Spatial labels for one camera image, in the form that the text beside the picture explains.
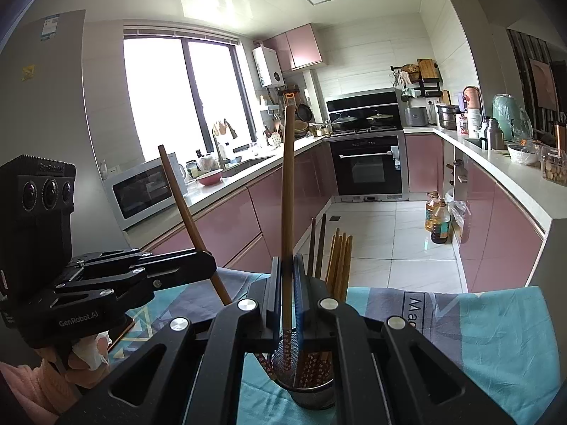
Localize black mesh utensil holder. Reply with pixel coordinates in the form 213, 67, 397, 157
269, 338, 335, 410

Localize pink left sleeve forearm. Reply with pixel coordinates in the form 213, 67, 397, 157
1, 359, 81, 424

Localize left hand with bandage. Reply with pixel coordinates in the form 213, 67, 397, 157
63, 332, 110, 389

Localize white microwave oven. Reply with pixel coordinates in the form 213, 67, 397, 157
103, 157, 175, 230

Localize pink lower cabinets left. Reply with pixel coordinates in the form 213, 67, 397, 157
145, 141, 337, 276

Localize pink cabinets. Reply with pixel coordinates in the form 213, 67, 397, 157
405, 132, 544, 292
145, 141, 337, 276

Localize red bowl on counter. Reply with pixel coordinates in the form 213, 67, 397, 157
197, 169, 223, 186

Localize dark soy sauce bottle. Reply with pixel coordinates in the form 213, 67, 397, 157
431, 200, 451, 245

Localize cooking oil bottle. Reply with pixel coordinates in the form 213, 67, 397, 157
425, 191, 441, 232

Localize black built-in oven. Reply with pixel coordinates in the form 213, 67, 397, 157
329, 131, 409, 203

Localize window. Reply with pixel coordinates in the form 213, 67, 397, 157
123, 35, 258, 163

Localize teal grey tablecloth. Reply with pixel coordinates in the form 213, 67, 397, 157
110, 269, 562, 424

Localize grey refrigerator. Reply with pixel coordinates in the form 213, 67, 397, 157
1, 10, 129, 255

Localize pink lower cabinets right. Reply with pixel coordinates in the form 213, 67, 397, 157
405, 132, 544, 292

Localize black range hood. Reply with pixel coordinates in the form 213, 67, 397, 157
327, 89, 402, 134

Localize white water heater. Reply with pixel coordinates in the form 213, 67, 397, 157
253, 45, 285, 88

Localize silver toaster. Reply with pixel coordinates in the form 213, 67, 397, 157
404, 107, 429, 128

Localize steel pot on counter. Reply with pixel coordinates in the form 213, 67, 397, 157
436, 104, 460, 131

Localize white bowl on counter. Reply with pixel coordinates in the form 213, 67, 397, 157
506, 144, 539, 166

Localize pink kettle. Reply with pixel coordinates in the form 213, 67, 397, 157
462, 86, 482, 114

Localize green appliance on counter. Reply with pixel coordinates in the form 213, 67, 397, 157
492, 94, 532, 141

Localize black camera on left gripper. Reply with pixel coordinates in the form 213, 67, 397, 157
1, 154, 76, 295

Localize pink wall cabinet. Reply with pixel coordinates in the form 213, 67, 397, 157
263, 24, 325, 73

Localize black wall shelf rack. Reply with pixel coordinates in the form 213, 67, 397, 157
390, 58, 443, 102

